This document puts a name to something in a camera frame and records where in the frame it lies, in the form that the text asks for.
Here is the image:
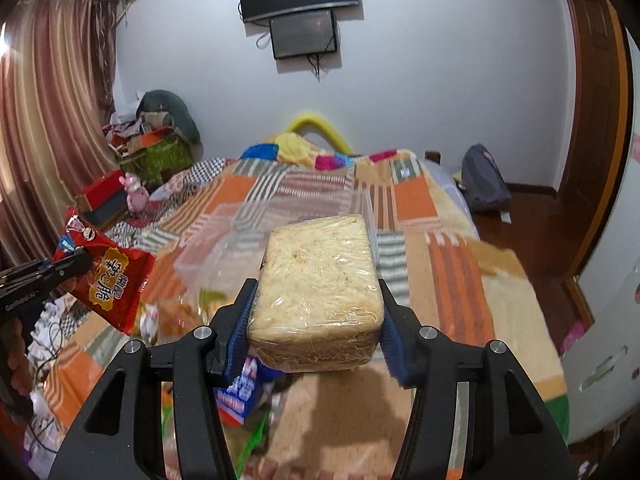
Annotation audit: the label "yellow pillow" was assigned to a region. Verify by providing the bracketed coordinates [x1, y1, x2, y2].
[270, 112, 354, 171]

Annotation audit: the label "red cartoon snack bag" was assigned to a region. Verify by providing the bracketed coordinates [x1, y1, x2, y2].
[52, 207, 155, 335]

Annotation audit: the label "green patterned bag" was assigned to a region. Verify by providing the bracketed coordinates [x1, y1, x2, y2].
[118, 134, 193, 190]

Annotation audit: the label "brown wooden door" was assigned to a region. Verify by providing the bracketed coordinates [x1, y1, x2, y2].
[556, 0, 632, 281]

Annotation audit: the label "blue red snack bag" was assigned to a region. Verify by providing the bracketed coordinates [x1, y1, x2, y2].
[215, 356, 283, 427]

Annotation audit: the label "pink plush toy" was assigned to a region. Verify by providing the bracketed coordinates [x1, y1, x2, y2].
[119, 172, 149, 214]

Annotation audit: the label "red and black box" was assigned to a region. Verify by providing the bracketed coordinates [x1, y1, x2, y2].
[76, 169, 127, 231]

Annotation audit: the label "clear plastic storage bin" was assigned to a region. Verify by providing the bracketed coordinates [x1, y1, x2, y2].
[175, 191, 378, 318]

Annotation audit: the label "plastic bread loaf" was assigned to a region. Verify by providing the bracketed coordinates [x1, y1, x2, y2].
[247, 214, 384, 373]

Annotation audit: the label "dark grey backpack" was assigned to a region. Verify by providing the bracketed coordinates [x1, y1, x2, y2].
[461, 144, 511, 212]

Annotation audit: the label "small black wall monitor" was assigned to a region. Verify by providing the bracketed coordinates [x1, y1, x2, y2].
[269, 10, 338, 60]

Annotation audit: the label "patchwork striped bed blanket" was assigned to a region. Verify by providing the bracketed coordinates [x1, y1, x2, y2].
[24, 146, 572, 480]

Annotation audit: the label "clear bag orange fried snacks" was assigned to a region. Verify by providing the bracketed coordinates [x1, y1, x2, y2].
[134, 289, 230, 346]

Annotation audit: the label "person's left hand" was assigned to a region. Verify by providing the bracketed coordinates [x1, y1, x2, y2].
[1, 318, 32, 396]

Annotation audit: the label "striped brown curtain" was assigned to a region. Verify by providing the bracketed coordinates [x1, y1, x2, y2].
[1, 0, 117, 264]

